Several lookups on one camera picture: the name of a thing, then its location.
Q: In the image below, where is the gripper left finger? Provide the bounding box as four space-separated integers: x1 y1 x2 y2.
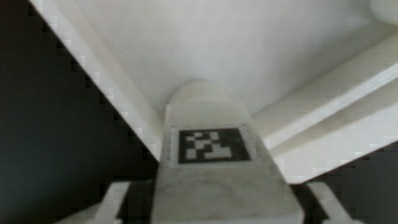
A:
53 180 156 224

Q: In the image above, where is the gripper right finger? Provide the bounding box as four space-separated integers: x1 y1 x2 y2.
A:
291 182 364 224

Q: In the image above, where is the white table leg front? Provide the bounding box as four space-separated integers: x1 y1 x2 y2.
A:
149 103 302 224

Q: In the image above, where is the white square tabletop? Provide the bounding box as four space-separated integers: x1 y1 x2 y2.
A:
28 0 398 183

